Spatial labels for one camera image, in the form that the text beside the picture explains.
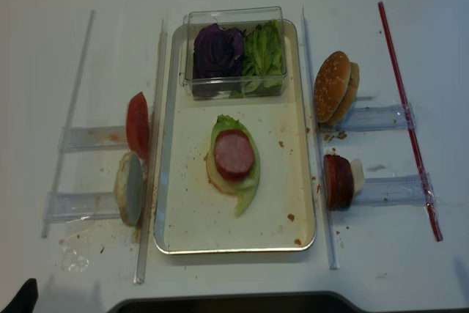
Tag black covered gripper finger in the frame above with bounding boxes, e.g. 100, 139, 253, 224
1, 278, 39, 313

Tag red tomato slice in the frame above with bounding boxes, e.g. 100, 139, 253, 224
125, 92, 149, 160

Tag green lettuce leaf on tray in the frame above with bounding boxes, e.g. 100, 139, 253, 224
209, 114, 260, 217

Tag pink meat slice on tray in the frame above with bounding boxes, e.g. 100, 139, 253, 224
213, 129, 254, 182

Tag stacked red meat slices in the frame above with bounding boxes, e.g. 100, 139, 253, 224
323, 155, 354, 210

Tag green lettuce in box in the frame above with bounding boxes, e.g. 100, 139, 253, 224
229, 21, 284, 97

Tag white cheese slice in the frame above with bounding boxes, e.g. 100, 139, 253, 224
350, 158, 364, 195

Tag clear holder lower left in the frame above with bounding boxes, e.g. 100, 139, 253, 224
44, 192, 120, 223

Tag clear holder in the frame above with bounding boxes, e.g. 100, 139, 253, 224
352, 174, 434, 207
60, 126, 128, 153
336, 104, 416, 132
44, 192, 120, 223

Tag bun half standing left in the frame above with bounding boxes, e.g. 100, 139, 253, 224
113, 152, 144, 227

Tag clear holder upper left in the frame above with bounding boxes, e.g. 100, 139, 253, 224
60, 126, 128, 153

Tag cream metal tray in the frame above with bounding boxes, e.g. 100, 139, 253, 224
153, 21, 316, 254

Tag black object bottom edge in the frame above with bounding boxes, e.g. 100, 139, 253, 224
110, 292, 363, 312

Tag purple cabbage pile in box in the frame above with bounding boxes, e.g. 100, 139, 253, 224
192, 23, 244, 99

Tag clear plastic box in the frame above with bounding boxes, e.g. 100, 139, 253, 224
179, 7, 287, 100

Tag bun bottom behind sesame bun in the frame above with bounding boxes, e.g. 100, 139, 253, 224
328, 62, 360, 126

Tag sesame bun top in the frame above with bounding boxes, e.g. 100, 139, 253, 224
314, 51, 351, 123

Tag clear holder lower right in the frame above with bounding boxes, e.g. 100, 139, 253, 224
352, 174, 434, 207

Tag clear holder upper right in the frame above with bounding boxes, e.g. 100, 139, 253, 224
336, 104, 416, 132

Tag red plastic strip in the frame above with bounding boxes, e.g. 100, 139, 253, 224
377, 1, 443, 242

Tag clear rail left of tray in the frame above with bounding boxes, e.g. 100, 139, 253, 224
133, 19, 168, 285

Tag clear rail of tray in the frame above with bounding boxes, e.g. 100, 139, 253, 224
133, 19, 168, 285
301, 7, 340, 270

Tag clear rail far left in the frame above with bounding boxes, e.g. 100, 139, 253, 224
41, 10, 95, 238

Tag clear rail right of tray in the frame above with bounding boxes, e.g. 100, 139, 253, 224
301, 7, 340, 270

